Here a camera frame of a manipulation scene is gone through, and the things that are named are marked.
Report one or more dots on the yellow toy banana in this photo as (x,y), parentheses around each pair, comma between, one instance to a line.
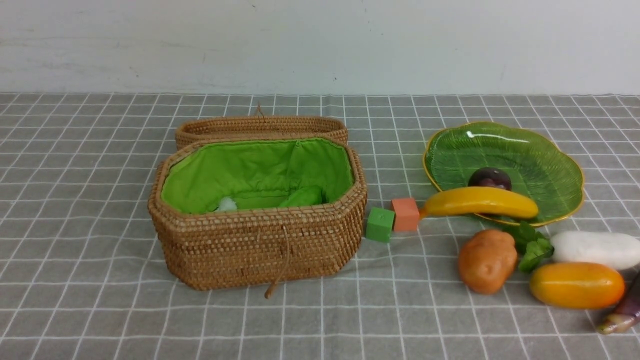
(479,200)

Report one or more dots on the dark purple toy plum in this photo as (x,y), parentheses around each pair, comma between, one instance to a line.
(490,177)

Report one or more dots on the orange yellow toy mango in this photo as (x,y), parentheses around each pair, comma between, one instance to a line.
(577,285)

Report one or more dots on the woven wicker basket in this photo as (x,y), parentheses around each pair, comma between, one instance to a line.
(259,243)

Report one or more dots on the green foam cube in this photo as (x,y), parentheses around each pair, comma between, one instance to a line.
(379,224)

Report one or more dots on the woven wicker basket lid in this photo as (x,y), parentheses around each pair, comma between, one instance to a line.
(258,125)

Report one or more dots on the orange foam cube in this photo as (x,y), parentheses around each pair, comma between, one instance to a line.
(407,215)

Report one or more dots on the white toy vegetable in basket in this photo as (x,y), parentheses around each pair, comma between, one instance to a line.
(226,204)

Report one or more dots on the brown toy potato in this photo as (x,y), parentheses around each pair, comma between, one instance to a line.
(487,260)

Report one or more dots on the green glass leaf plate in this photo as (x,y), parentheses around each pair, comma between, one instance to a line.
(536,166)

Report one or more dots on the grey checkered tablecloth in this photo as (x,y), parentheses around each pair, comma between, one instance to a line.
(83,276)

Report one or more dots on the white toy radish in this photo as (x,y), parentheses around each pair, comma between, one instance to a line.
(615,250)

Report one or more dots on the purple toy eggplant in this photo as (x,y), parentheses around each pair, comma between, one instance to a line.
(626,314)

